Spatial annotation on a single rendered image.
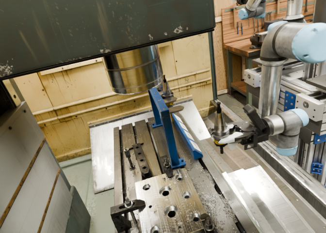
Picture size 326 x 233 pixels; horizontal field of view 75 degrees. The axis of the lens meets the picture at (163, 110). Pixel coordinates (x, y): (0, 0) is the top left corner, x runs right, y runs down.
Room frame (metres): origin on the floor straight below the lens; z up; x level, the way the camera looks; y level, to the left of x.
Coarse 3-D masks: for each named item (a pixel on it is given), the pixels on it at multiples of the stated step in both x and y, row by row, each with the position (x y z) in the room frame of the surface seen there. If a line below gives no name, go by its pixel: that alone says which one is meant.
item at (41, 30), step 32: (0, 0) 0.46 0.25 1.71; (32, 0) 0.47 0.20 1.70; (64, 0) 0.48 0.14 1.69; (96, 0) 0.48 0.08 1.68; (128, 0) 0.49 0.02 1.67; (160, 0) 0.50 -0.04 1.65; (192, 0) 0.51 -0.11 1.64; (0, 32) 0.46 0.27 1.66; (32, 32) 0.47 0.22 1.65; (64, 32) 0.47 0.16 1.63; (96, 32) 0.48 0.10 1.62; (128, 32) 0.49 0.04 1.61; (160, 32) 0.50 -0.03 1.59; (192, 32) 0.51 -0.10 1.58; (0, 64) 0.46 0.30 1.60; (32, 64) 0.46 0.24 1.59; (64, 64) 0.47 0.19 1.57
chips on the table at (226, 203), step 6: (210, 174) 0.75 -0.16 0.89; (192, 180) 0.73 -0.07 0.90; (210, 180) 0.71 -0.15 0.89; (198, 186) 0.68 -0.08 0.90; (198, 192) 0.65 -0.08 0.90; (204, 198) 0.62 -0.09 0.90; (210, 198) 0.61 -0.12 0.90; (222, 198) 0.61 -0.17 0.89; (228, 198) 0.59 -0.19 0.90; (204, 204) 0.59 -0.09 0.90; (210, 204) 0.58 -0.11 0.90; (216, 204) 0.58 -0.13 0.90; (228, 204) 0.57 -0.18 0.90; (210, 210) 0.56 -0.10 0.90; (216, 210) 0.55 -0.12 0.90; (228, 210) 0.54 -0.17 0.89; (210, 216) 0.53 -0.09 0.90; (228, 216) 0.52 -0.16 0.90; (234, 216) 0.52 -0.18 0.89; (216, 222) 0.50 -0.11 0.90; (222, 222) 0.50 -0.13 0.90; (234, 222) 0.50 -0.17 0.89; (222, 228) 0.48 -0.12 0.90
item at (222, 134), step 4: (212, 128) 0.65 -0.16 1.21; (228, 128) 0.63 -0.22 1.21; (212, 132) 0.65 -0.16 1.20; (216, 132) 0.62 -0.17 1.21; (220, 132) 0.62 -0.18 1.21; (224, 132) 0.61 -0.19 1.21; (228, 132) 0.63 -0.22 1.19; (216, 136) 0.62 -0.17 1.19; (220, 136) 0.62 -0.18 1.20; (224, 136) 0.61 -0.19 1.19
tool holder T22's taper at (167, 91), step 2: (164, 82) 1.02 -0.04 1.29; (166, 82) 1.01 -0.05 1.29; (164, 84) 1.01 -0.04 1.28; (166, 84) 1.01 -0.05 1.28; (168, 84) 1.02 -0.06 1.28; (164, 86) 1.01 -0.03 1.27; (166, 86) 1.01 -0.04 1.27; (168, 86) 1.02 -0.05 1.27; (164, 88) 1.01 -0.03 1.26; (166, 88) 1.01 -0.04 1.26; (168, 88) 1.01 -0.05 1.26; (164, 90) 1.01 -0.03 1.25; (166, 90) 1.01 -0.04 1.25; (168, 90) 1.01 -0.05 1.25; (170, 90) 1.02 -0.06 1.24; (164, 92) 1.01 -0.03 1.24; (166, 92) 1.01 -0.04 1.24; (168, 92) 1.01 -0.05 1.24; (170, 92) 1.01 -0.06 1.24; (164, 94) 1.01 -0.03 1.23; (166, 94) 1.00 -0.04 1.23; (168, 94) 1.00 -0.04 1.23
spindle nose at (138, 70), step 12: (144, 48) 0.54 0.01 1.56; (156, 48) 0.58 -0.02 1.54; (108, 60) 0.55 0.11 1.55; (120, 60) 0.53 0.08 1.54; (132, 60) 0.53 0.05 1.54; (144, 60) 0.54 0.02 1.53; (156, 60) 0.57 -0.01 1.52; (108, 72) 0.56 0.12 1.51; (120, 72) 0.54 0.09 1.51; (132, 72) 0.53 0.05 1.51; (144, 72) 0.54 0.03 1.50; (156, 72) 0.56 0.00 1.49; (120, 84) 0.54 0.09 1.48; (132, 84) 0.53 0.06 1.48; (144, 84) 0.54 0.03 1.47; (156, 84) 0.55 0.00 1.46
